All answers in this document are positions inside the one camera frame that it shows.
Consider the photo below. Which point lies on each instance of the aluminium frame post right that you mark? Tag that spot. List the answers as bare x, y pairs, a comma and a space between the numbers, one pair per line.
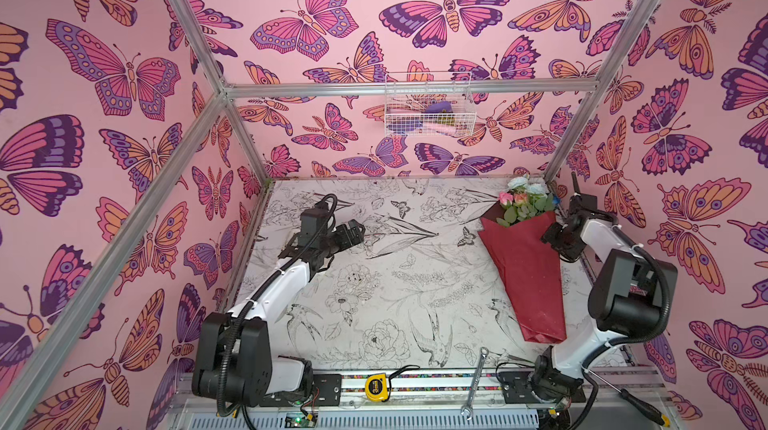
634, 24

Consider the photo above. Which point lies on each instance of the green circuit board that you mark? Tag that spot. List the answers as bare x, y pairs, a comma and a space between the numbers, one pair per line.
300, 420

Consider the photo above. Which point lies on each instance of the silver combination wrench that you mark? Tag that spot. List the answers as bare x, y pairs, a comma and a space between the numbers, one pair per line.
467, 410

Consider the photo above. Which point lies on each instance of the dark red wrapping paper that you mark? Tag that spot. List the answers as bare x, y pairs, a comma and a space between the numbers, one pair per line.
530, 271

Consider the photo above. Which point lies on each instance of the aluminium frame crossbar back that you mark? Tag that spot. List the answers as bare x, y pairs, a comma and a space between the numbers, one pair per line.
381, 88

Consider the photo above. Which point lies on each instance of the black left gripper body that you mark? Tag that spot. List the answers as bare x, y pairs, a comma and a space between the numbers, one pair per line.
336, 241

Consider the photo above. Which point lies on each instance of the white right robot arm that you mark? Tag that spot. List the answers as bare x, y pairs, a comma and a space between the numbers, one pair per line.
629, 302

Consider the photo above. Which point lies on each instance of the small pink fake rose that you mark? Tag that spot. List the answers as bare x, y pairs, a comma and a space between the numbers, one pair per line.
506, 199

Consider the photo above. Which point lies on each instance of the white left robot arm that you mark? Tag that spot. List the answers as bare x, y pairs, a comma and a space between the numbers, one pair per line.
235, 364

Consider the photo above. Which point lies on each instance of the black yellow screwdriver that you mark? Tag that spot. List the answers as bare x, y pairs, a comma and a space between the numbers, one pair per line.
647, 410

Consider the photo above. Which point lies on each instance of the white wire basket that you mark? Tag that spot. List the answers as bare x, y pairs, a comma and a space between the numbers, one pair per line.
453, 115

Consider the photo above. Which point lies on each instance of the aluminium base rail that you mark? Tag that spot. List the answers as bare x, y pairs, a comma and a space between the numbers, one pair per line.
419, 400

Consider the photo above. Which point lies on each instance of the aluminium frame post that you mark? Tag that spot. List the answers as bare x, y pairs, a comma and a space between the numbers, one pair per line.
634, 24
222, 100

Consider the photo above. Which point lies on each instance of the yellow tape measure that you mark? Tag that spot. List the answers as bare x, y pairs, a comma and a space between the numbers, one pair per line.
377, 388

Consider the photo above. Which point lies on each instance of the white fake rose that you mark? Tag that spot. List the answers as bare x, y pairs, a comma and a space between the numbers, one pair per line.
542, 199

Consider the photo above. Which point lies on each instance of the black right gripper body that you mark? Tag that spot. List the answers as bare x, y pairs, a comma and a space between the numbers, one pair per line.
576, 205

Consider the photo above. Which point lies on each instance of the aluminium frame post left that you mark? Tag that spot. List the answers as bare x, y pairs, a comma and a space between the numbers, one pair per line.
222, 100

